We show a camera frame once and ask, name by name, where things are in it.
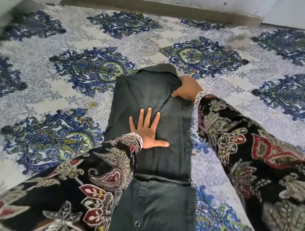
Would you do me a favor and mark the person's right hand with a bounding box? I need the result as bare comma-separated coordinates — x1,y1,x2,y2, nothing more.
171,75,203,103

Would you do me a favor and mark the person's left hand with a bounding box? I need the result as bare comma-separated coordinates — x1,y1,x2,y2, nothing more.
129,107,170,149

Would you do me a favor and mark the dark green shirt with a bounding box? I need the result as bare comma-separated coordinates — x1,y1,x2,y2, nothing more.
104,63,198,231

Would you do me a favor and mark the person's right forearm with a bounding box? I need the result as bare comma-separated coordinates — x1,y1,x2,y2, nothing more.
193,91,305,231

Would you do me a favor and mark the person's left forearm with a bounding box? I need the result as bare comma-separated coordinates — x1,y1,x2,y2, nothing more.
0,132,143,231

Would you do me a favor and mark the blue patterned white bedsheet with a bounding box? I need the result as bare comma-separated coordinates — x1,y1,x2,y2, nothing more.
0,4,305,231

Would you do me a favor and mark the brown bed frame edge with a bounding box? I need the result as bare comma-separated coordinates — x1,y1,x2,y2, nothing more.
59,0,264,27

